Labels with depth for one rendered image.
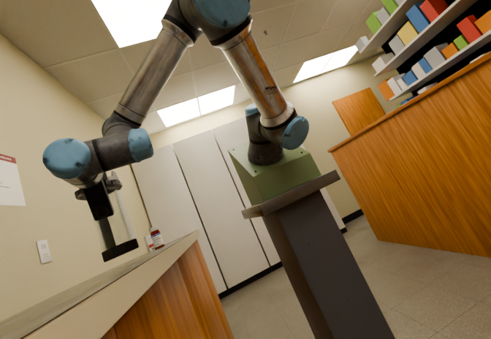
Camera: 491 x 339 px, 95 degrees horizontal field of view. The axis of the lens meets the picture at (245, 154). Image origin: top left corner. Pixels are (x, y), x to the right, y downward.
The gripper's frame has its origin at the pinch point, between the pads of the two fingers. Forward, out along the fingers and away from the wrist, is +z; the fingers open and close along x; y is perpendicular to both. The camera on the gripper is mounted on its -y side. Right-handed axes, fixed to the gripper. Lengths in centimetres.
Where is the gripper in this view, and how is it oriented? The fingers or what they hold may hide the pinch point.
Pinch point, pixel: (104, 193)
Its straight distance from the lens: 87.2
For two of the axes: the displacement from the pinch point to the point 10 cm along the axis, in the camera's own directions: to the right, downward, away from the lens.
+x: -8.5, 2.9, -4.5
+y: -3.9, -9.1, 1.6
